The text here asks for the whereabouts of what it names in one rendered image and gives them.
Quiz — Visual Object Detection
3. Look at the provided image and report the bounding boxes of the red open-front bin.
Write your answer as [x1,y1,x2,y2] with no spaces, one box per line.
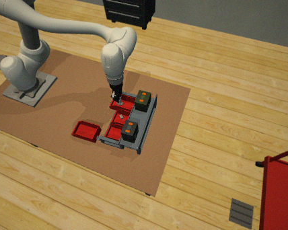
[104,124,123,141]
[71,121,102,143]
[110,95,136,112]
[111,110,131,126]

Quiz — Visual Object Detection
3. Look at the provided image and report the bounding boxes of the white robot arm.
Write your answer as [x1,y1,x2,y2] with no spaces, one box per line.
[0,0,137,99]

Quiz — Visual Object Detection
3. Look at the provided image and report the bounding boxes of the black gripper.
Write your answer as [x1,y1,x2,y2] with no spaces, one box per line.
[109,82,123,105]

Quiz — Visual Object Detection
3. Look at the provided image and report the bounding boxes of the grey metal shelf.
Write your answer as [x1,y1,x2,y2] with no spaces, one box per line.
[97,91,157,155]

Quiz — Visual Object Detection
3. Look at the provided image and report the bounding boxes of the dark green case with orange latches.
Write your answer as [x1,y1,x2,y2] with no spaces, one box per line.
[135,90,151,112]

